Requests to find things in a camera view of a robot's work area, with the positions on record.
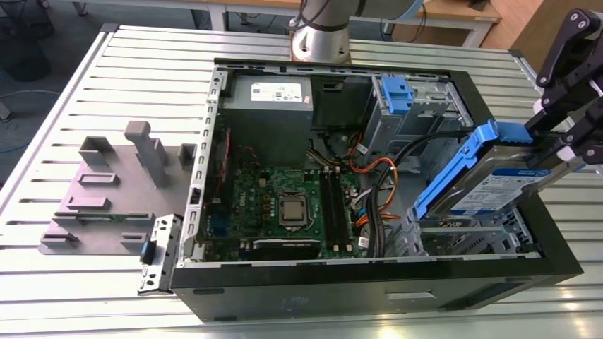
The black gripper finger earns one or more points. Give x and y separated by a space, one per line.
557 56
585 144

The hard disk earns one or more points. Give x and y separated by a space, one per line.
484 187

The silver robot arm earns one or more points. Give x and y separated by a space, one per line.
320 42

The silver disk bay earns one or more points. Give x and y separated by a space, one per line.
461 230

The wooden cabinet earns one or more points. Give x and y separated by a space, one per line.
532 35

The blue drive cage latch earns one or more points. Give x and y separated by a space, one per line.
397 95

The silver drive cage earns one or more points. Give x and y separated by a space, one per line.
404 123

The black RAM slot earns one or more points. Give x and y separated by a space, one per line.
330 208
341 208

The CPU socket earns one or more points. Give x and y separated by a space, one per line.
292 194

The silver CPU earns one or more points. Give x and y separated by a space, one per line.
292 211

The grey power supply unit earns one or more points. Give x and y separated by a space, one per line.
262 134

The black open PC case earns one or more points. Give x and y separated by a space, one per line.
329 293

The black graphics card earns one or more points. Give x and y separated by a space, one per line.
286 247

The green motherboard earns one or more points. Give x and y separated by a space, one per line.
253 183

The grey parts rack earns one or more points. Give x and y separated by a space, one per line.
126 197

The wooden desk white frame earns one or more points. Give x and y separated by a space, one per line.
463 16

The silver card retention bracket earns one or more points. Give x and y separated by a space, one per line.
164 247

